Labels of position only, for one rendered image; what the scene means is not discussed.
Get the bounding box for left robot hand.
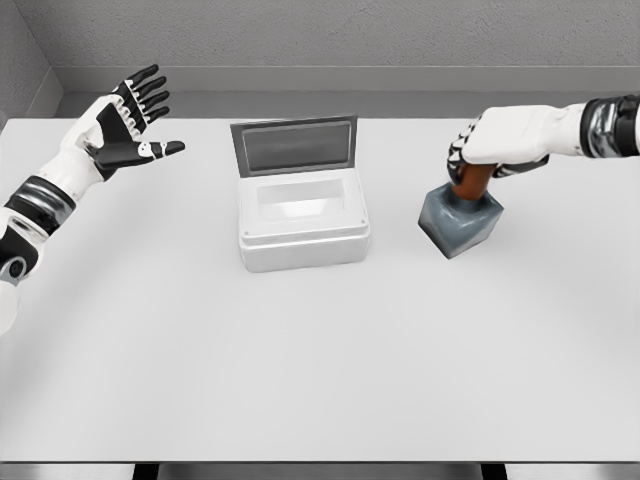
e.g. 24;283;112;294
60;63;187;183

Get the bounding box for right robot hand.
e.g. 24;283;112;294
445;105;557;187

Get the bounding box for grey bottle with brown neck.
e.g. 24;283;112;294
417;162;505;260

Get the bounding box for white box with hinged lid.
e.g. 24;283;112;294
229;113;371;274

